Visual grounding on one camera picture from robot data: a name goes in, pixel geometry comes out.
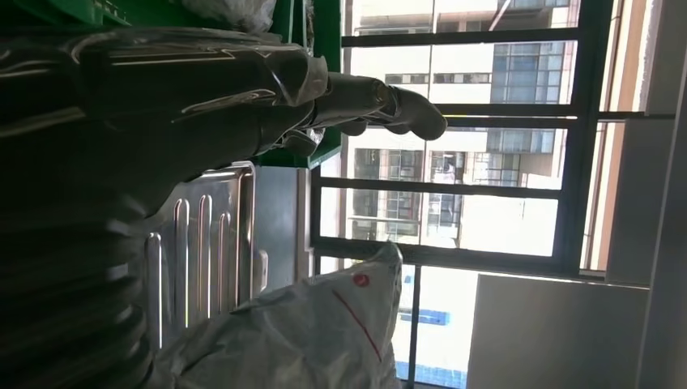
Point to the grey plastic mailer with panda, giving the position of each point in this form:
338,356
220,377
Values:
300,338

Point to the white board panel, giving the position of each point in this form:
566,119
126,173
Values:
553,333

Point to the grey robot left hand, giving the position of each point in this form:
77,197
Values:
161,107

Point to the green crate holding grey mailer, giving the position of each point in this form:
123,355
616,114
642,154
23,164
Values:
327,32

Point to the black window frame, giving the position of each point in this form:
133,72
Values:
570,161

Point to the steel tray weighing scale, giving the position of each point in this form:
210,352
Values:
209,241

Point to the grey plastic mailer red line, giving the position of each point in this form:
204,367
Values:
236,11

